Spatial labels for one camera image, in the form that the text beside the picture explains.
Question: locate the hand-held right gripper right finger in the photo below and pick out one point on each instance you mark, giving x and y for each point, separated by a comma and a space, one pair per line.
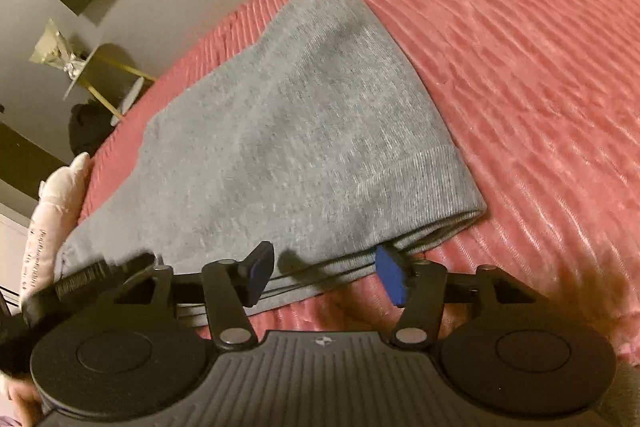
392, 277

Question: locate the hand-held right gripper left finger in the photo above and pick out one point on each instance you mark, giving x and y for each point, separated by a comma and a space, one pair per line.
260, 274

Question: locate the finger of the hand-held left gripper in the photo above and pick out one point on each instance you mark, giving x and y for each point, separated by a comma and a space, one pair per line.
90, 282

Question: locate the grey pants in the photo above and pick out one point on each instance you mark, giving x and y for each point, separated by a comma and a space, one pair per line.
280, 132

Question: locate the pink plush toy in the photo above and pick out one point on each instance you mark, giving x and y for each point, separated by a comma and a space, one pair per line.
52, 217

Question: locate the black bag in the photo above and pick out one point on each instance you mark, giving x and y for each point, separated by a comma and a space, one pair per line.
90, 129

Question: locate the yellow side table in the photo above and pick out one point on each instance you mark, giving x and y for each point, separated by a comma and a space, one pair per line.
107, 79

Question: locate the wrapped flower bouquet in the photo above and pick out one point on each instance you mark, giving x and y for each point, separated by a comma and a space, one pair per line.
57, 49

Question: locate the red ribbed blanket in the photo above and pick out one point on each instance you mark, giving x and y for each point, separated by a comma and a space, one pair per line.
525, 82

